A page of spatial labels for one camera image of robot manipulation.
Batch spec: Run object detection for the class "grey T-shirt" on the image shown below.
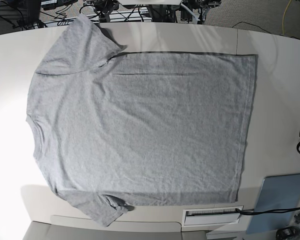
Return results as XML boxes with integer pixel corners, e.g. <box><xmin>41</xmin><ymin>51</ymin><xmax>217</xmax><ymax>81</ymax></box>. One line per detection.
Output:
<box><xmin>26</xmin><ymin>14</ymin><xmax>257</xmax><ymax>227</ymax></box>

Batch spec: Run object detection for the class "black device bottom right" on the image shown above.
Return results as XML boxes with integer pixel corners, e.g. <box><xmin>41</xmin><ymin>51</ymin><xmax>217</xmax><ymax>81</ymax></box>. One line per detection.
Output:
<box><xmin>275</xmin><ymin>226</ymin><xmax>300</xmax><ymax>240</ymax></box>

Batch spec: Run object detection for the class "yellow cable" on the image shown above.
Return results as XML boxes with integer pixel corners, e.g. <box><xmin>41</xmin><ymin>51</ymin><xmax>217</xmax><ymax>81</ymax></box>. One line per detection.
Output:
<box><xmin>280</xmin><ymin>0</ymin><xmax>292</xmax><ymax>36</ymax></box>

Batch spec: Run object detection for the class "blue-grey tablet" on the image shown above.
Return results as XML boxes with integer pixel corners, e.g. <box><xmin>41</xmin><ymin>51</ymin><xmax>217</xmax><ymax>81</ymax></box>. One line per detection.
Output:
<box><xmin>246</xmin><ymin>173</ymin><xmax>300</xmax><ymax>235</ymax></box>

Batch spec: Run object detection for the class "black cable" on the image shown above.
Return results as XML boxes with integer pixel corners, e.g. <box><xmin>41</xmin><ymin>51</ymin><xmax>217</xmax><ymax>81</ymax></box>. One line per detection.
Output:
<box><xmin>236</xmin><ymin>206</ymin><xmax>300</xmax><ymax>216</ymax></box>

